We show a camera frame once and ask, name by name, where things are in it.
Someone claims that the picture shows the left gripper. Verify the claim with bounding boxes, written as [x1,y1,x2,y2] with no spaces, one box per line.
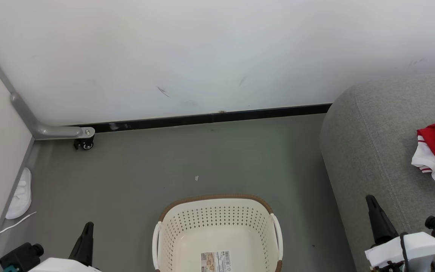
[29,222,102,272]

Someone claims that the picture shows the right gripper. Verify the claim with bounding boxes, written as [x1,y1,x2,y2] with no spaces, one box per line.
[365,195,435,272]

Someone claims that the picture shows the cream perforated laundry basket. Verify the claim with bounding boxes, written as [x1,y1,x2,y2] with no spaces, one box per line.
[152,194,284,272]

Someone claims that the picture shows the thin white strip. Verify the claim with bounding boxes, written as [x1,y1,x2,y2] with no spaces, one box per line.
[0,212,37,233]

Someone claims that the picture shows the grey fabric sofa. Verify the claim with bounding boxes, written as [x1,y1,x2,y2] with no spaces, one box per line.
[319,74,435,272]

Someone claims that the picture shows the white slipper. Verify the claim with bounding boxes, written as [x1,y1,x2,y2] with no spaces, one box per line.
[5,167,32,220]

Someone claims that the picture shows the small black caster wheel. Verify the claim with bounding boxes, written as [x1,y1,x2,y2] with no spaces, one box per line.
[73,138,95,150]

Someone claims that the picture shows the black baseboard strip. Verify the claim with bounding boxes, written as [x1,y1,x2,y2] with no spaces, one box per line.
[68,104,332,133]

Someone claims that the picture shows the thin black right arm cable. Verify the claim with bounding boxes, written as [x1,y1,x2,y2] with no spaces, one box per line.
[399,232,410,272]

